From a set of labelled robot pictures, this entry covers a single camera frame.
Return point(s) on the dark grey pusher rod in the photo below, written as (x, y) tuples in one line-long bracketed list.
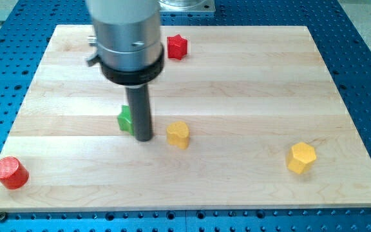
[(139, 106)]

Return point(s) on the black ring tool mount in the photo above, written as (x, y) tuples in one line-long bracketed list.
[(136, 78)]

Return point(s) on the green star block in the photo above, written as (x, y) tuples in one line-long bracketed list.
[(125, 121)]

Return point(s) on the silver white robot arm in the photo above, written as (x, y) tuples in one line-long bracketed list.
[(129, 52)]

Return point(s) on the red star block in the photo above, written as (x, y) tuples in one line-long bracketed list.
[(177, 47)]

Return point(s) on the yellow heart block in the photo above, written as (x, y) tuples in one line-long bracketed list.
[(177, 134)]

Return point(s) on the light wooden board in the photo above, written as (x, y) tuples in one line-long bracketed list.
[(247, 94)]

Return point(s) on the red cylinder block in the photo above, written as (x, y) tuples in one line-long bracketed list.
[(13, 174)]

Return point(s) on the yellow hexagon block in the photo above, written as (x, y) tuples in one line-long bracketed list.
[(301, 157)]

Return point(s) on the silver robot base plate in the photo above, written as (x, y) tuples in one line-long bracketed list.
[(190, 6)]

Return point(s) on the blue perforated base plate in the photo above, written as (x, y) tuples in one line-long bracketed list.
[(29, 27)]

